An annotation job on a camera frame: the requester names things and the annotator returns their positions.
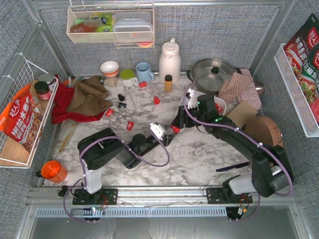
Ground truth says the steel pot with glass lid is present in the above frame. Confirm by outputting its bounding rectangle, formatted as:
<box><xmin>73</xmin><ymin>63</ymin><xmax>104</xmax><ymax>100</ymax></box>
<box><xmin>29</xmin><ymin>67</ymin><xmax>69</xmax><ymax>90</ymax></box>
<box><xmin>186</xmin><ymin>58</ymin><xmax>241</xmax><ymax>95</ymax></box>

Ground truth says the pink silicone mould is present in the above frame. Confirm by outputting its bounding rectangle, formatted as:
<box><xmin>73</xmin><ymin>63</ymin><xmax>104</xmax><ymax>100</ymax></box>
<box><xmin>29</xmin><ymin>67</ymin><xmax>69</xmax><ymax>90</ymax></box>
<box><xmin>237</xmin><ymin>74</ymin><xmax>262</xmax><ymax>111</ymax></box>

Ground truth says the steel ladle bowl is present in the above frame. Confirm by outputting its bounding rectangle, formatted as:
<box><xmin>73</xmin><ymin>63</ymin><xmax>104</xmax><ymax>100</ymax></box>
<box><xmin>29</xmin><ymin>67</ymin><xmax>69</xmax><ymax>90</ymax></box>
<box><xmin>254</xmin><ymin>81</ymin><xmax>266</xmax><ymax>97</ymax></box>

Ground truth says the dark lidded sauce jar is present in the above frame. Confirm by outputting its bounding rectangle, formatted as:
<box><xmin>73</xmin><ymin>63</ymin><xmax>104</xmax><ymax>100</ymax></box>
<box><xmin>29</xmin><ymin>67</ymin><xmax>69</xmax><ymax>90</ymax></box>
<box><xmin>34</xmin><ymin>81</ymin><xmax>51</xmax><ymax>101</ymax></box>

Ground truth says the small beige pepper jar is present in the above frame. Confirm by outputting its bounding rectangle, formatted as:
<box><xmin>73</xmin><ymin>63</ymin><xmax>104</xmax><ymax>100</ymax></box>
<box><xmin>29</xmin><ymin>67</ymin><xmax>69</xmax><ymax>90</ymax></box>
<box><xmin>103</xmin><ymin>77</ymin><xmax>118</xmax><ymax>87</ymax></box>

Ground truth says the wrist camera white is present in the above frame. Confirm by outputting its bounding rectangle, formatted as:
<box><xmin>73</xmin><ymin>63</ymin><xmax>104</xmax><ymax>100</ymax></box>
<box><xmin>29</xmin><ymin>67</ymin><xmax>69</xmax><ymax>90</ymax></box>
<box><xmin>150</xmin><ymin>122</ymin><xmax>166</xmax><ymax>141</ymax></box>
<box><xmin>185</xmin><ymin>89</ymin><xmax>198</xmax><ymax>109</ymax></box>

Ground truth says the red capsule pair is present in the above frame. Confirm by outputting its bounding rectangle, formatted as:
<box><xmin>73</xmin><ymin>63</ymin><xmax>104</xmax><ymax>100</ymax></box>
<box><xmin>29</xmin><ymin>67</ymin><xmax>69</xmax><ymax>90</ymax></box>
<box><xmin>215</xmin><ymin>103</ymin><xmax>222</xmax><ymax>113</ymax></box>

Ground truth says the white thermos jug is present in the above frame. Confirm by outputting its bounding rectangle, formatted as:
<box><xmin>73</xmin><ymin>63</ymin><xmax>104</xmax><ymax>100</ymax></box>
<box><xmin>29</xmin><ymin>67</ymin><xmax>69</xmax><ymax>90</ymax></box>
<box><xmin>159</xmin><ymin>37</ymin><xmax>181</xmax><ymax>85</ymax></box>

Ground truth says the white striped bowl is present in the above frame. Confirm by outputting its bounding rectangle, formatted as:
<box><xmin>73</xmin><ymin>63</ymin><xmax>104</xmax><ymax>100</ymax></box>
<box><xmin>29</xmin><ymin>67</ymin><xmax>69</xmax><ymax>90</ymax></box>
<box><xmin>100</xmin><ymin>61</ymin><xmax>119</xmax><ymax>77</ymax></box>

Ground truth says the white plastic storage basket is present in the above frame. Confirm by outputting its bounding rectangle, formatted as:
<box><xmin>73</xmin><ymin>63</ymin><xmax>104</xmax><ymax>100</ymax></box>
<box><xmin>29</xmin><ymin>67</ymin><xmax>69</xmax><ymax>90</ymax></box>
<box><xmin>179</xmin><ymin>90</ymin><xmax>227</xmax><ymax>117</ymax></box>

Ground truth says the brown cloth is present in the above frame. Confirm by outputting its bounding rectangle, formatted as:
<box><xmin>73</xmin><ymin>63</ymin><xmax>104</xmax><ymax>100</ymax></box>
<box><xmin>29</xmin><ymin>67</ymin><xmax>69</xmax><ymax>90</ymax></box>
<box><xmin>66</xmin><ymin>76</ymin><xmax>113</xmax><ymax>117</ymax></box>

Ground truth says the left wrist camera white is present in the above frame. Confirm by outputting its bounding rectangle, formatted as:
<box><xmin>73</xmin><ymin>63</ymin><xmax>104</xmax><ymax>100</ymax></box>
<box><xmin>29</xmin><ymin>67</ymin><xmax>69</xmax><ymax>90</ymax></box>
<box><xmin>150</xmin><ymin>122</ymin><xmax>166</xmax><ymax>141</ymax></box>

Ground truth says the red seasoning packet right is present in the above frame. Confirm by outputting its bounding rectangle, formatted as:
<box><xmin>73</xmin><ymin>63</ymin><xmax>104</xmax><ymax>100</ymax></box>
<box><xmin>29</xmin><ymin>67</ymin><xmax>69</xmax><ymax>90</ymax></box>
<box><xmin>284</xmin><ymin>13</ymin><xmax>319</xmax><ymax>122</ymax></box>

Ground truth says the purple spatula handle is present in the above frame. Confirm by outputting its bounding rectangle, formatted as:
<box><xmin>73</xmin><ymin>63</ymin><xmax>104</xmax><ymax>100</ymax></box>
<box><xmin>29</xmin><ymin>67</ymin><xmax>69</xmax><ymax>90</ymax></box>
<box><xmin>216</xmin><ymin>162</ymin><xmax>250</xmax><ymax>172</ymax></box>

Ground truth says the black capsule top lying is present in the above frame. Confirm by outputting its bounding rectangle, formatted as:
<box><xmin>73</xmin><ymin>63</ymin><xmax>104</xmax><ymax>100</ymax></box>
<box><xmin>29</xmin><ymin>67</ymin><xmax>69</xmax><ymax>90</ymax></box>
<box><xmin>118</xmin><ymin>102</ymin><xmax>127</xmax><ymax>109</ymax></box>

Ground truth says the green drink bottle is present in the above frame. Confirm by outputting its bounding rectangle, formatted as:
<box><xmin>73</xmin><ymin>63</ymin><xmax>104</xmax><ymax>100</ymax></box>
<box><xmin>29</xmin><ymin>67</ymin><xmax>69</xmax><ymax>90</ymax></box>
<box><xmin>90</xmin><ymin>13</ymin><xmax>114</xmax><ymax>32</ymax></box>

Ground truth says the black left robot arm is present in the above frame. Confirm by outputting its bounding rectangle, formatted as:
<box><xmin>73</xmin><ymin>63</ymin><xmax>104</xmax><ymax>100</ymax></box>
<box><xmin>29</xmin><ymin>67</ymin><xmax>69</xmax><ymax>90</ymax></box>
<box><xmin>72</xmin><ymin>125</ymin><xmax>175</xmax><ymax>205</ymax></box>

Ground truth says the clear wall shelf bin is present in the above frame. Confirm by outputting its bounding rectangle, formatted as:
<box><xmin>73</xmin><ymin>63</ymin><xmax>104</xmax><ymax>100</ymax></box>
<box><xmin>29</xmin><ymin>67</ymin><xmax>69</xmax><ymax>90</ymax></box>
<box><xmin>66</xmin><ymin>4</ymin><xmax>155</xmax><ymax>48</ymax></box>

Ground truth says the pink striped towel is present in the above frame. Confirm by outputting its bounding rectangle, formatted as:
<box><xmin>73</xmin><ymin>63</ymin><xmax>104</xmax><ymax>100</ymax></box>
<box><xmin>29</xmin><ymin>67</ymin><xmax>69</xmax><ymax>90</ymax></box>
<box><xmin>218</xmin><ymin>72</ymin><xmax>253</xmax><ymax>105</ymax></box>

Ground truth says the clear plastic food container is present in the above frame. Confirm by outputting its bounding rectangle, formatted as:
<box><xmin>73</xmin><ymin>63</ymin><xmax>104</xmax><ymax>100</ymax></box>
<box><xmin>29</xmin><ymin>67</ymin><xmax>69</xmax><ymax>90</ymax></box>
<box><xmin>113</xmin><ymin>11</ymin><xmax>153</xmax><ymax>42</ymax></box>

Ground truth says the orange spice bottle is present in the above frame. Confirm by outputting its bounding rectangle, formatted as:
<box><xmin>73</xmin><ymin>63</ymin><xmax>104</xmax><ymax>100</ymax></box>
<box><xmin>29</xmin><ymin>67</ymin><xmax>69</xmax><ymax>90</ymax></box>
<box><xmin>164</xmin><ymin>75</ymin><xmax>172</xmax><ymax>92</ymax></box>

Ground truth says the black capsule upright top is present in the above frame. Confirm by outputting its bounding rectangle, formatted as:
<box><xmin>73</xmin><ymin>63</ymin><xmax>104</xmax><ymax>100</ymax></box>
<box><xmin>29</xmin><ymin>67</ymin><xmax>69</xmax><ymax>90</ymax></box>
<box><xmin>118</xmin><ymin>94</ymin><xmax>125</xmax><ymax>102</ymax></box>

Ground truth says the white wire basket right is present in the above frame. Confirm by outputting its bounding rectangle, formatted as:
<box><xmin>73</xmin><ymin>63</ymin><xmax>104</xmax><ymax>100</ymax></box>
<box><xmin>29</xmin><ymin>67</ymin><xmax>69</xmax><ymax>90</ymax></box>
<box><xmin>274</xmin><ymin>43</ymin><xmax>319</xmax><ymax>137</ymax></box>

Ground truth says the round wooden board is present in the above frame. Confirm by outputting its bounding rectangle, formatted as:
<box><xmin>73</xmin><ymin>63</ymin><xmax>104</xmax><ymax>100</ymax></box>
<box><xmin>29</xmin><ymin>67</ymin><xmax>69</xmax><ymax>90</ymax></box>
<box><xmin>244</xmin><ymin>116</ymin><xmax>284</xmax><ymax>147</ymax></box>

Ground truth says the tan cardboard sheet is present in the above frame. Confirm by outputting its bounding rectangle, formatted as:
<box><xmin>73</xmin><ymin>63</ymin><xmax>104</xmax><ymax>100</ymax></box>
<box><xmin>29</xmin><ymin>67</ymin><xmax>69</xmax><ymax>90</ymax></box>
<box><xmin>227</xmin><ymin>100</ymin><xmax>258</xmax><ymax>128</ymax></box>

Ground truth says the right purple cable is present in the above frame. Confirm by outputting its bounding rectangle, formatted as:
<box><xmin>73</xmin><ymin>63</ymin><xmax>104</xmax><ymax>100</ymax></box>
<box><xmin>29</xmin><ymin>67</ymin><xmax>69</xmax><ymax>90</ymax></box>
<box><xmin>183</xmin><ymin>83</ymin><xmax>294</xmax><ymax>222</ymax></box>

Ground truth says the blue mug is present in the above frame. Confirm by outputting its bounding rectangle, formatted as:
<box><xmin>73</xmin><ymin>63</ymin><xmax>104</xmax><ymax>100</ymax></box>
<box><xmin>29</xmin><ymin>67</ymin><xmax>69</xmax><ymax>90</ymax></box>
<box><xmin>136</xmin><ymin>62</ymin><xmax>155</xmax><ymax>83</ymax></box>

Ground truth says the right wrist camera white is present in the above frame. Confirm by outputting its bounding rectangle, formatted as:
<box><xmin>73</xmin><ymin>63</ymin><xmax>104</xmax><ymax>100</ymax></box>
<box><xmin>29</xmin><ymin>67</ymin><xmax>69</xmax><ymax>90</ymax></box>
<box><xmin>185</xmin><ymin>89</ymin><xmax>198</xmax><ymax>109</ymax></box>

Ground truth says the green lidded white cup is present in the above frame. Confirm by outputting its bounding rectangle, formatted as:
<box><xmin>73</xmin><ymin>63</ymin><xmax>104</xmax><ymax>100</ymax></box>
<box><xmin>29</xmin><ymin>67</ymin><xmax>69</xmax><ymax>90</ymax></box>
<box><xmin>120</xmin><ymin>69</ymin><xmax>139</xmax><ymax>87</ymax></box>

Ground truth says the red capsule by cloth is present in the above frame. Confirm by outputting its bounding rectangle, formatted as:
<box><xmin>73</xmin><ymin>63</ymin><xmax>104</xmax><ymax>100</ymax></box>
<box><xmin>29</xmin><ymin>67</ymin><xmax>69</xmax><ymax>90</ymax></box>
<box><xmin>105</xmin><ymin>109</ymin><xmax>114</xmax><ymax>117</ymax></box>

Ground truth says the silver lidded jar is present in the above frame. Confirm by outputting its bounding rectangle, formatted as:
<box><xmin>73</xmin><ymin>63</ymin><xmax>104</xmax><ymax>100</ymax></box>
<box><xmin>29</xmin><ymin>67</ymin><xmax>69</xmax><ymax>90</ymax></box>
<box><xmin>39</xmin><ymin>73</ymin><xmax>55</xmax><ymax>91</ymax></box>

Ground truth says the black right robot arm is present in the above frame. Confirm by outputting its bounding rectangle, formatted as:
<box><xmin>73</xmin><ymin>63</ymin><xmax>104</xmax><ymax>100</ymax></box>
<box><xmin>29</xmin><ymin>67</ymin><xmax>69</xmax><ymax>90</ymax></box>
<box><xmin>172</xmin><ymin>93</ymin><xmax>294</xmax><ymax>198</ymax></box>

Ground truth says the red cloth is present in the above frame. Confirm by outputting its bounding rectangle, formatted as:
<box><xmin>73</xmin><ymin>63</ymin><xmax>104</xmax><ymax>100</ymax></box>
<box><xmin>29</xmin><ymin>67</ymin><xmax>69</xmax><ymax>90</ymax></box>
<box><xmin>51</xmin><ymin>83</ymin><xmax>107</xmax><ymax>124</ymax></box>

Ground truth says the orange ball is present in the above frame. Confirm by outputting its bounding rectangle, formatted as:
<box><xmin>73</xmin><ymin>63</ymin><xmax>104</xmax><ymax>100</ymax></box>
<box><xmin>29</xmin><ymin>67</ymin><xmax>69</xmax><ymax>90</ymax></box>
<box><xmin>40</xmin><ymin>160</ymin><xmax>67</xmax><ymax>183</ymax></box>

